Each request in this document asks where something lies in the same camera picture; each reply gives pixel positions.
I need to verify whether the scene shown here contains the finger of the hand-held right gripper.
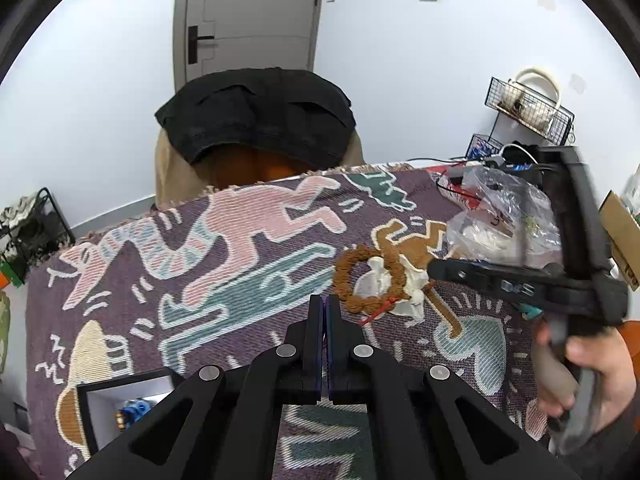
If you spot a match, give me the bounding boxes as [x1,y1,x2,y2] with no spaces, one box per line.
[541,146,620,287]
[426,257,567,307]

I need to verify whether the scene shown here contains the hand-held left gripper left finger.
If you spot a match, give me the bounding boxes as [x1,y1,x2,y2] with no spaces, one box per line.
[65,295,329,480]

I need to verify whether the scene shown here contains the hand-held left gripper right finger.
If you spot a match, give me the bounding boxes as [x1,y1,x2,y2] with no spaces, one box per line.
[326,295,582,480]

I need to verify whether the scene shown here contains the brown bead bracelet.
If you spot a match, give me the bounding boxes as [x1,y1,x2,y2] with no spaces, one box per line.
[331,244,417,314]

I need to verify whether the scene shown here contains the white cloth pouch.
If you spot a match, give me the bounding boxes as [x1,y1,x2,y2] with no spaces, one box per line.
[352,255,437,322]

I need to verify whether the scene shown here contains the blue bead jewelry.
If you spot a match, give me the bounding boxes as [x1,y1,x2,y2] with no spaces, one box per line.
[117,398,153,428]

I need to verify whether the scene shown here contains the black jewelry box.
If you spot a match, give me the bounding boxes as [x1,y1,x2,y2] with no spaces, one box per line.
[75,367,187,461]

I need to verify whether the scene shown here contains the person's right forearm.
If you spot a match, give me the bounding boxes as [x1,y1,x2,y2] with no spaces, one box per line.
[550,390,640,480]

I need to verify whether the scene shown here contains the person's right hand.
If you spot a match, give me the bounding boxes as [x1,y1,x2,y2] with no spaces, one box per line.
[532,327,640,418]

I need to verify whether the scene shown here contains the flat brown cardboard box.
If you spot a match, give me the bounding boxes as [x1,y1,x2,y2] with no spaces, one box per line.
[599,189,640,292]

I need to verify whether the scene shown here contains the clear plastic bag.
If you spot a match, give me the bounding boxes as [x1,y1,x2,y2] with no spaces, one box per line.
[446,164,567,273]

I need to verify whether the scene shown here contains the printed figure blanket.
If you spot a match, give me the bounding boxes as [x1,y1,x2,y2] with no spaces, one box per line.
[25,162,556,480]

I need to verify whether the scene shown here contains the white handbag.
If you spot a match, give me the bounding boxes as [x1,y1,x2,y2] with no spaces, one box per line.
[500,66,565,132]

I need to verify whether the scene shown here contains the beige chair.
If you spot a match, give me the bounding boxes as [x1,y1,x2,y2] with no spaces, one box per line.
[152,129,365,211]

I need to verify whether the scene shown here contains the black jacket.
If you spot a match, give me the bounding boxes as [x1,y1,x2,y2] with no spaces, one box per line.
[154,67,357,170]

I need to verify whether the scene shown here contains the black shoe rack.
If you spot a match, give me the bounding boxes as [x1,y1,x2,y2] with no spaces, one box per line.
[0,187,77,283]

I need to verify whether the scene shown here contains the grey door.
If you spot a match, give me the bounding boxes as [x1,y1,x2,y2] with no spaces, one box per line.
[172,0,329,92]

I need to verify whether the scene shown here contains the white cable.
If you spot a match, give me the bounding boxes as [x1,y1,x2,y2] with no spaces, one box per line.
[499,142,540,167]

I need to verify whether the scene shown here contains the black wire wall rack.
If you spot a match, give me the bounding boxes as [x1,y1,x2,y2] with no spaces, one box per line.
[486,76,576,147]

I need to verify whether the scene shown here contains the small black wire basket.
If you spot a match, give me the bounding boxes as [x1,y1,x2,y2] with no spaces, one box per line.
[466,132,502,162]

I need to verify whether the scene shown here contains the black door handle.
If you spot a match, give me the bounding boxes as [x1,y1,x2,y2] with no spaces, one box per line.
[187,25,217,65]

